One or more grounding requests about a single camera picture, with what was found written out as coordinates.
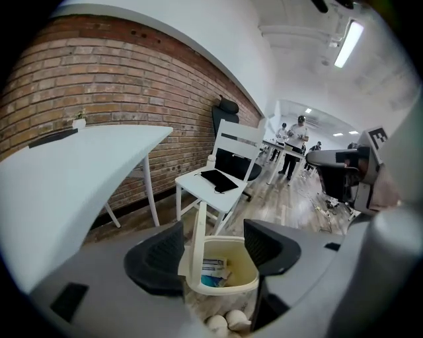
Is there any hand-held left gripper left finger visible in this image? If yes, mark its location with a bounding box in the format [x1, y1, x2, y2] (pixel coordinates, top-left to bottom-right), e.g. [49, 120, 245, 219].
[29, 219, 202, 338]

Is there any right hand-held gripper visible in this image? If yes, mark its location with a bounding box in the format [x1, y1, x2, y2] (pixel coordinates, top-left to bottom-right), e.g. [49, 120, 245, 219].
[305, 126, 389, 211]

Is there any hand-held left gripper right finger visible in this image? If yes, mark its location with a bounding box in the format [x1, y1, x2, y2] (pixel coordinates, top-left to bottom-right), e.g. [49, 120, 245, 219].
[243, 219, 344, 338]

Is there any cream trash bin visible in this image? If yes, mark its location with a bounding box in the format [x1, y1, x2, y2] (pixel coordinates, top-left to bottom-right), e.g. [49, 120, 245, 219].
[180, 235, 261, 297]

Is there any person's right forearm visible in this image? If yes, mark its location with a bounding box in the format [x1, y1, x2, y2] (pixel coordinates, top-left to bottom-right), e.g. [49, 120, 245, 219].
[371, 161, 403, 212]

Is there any white and blue cardboard box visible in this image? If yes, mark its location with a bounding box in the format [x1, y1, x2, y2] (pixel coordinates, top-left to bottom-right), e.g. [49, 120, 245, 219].
[200, 258, 232, 288]

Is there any dark top table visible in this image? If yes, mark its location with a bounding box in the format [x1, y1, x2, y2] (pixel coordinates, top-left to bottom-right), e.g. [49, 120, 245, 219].
[262, 138, 307, 186]

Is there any white fluffy slipper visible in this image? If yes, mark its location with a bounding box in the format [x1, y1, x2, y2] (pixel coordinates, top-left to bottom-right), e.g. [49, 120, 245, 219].
[226, 309, 252, 331]
[204, 315, 229, 336]

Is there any white wooden chair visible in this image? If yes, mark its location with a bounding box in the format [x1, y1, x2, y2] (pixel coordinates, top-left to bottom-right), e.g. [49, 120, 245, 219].
[174, 118, 267, 237]

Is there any black flat tablet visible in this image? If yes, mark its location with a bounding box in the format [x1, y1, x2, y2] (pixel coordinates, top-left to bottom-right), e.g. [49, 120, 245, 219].
[200, 169, 239, 194]

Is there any black office chair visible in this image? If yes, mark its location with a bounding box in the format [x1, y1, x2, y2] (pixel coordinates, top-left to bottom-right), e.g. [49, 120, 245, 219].
[211, 95, 263, 202]

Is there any long ceiling lamp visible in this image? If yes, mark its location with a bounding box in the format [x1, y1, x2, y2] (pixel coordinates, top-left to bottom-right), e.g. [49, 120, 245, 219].
[333, 19, 364, 69]

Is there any white rectangular table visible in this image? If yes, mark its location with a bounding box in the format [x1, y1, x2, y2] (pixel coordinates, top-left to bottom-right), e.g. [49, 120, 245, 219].
[0, 124, 174, 294]

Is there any small plant in white pot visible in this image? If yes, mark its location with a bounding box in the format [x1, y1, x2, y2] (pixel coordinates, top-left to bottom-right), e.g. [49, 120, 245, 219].
[71, 108, 87, 129]

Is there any black picture frame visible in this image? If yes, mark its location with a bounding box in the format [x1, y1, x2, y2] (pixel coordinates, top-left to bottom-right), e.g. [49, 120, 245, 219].
[28, 127, 79, 149]

